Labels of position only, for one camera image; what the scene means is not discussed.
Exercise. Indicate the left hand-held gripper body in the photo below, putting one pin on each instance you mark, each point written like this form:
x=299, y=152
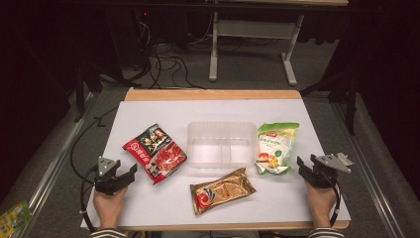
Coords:
x=107, y=183

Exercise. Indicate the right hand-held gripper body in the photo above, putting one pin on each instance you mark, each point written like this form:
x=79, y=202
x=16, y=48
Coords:
x=325, y=177

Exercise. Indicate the green and white food packet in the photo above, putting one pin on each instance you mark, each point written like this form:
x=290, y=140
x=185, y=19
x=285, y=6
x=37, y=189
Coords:
x=275, y=145

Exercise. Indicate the clear plastic container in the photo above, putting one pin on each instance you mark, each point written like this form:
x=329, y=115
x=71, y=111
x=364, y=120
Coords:
x=201, y=152

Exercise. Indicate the gold food packet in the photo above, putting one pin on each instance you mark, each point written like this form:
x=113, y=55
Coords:
x=221, y=191

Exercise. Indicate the person's left hand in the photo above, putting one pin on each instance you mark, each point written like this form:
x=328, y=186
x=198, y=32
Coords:
x=109, y=208

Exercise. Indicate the person's right hand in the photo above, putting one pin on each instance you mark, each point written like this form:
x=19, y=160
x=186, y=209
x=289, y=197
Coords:
x=322, y=205

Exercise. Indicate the crumpled white paper scrap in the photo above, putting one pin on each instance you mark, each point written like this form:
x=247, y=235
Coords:
x=346, y=160

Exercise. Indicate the red and black food packet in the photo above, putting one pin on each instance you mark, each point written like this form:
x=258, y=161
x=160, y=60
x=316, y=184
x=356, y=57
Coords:
x=158, y=155

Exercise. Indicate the black metal stand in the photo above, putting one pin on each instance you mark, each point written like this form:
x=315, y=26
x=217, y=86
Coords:
x=79, y=95
x=351, y=99

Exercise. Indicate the green and yellow packet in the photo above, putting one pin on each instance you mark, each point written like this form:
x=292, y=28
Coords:
x=13, y=219

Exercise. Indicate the white table cover sheet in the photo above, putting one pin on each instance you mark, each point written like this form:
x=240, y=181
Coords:
x=214, y=110

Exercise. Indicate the aluminium floor rail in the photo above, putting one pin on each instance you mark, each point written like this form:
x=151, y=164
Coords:
x=373, y=185
x=49, y=175

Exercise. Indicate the white table frame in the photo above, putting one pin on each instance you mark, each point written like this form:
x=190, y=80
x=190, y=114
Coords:
x=254, y=29

